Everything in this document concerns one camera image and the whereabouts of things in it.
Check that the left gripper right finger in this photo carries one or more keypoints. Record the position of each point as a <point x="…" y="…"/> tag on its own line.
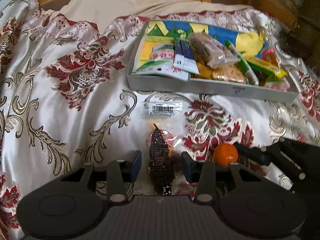
<point x="190" y="168"/>

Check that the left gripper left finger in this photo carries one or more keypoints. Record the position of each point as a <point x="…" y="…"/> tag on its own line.
<point x="130" y="168"/>

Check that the orange tangerine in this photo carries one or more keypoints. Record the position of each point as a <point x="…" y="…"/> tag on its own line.
<point x="224" y="154"/>

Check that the dark dried fruit packet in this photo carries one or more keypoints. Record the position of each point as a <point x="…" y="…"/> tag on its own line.
<point x="165" y="123"/>

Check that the yellow snack bar packet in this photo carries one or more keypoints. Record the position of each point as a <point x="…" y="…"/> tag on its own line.
<point x="265" y="67"/>

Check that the golden crispy snack bag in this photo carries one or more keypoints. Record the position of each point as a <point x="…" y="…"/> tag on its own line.
<point x="228" y="74"/>

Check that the white vegetable print packet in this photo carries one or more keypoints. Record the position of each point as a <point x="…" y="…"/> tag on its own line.
<point x="153" y="58"/>

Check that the dark blue snack packet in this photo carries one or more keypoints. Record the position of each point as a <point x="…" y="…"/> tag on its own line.
<point x="184" y="58"/>

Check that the orange sauce snack packet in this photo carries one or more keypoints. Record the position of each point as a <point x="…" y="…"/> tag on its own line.
<point x="269" y="54"/>

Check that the green stick snack packet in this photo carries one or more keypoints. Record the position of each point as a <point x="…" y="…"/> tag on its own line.
<point x="243" y="64"/>

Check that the clear biscuit packet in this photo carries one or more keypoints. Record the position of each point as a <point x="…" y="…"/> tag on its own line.
<point x="213" y="52"/>

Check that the floral satin bedspread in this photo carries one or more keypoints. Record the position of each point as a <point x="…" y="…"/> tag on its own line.
<point x="65" y="99"/>

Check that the grey cardboard tray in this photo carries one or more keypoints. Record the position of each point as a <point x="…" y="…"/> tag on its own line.
<point x="270" y="87"/>

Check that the dragon drawing tray liner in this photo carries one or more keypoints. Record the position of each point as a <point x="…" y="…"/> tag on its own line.
<point x="157" y="32"/>

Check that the cream pillow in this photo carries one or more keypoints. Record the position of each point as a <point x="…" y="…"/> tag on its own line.
<point x="103" y="12"/>

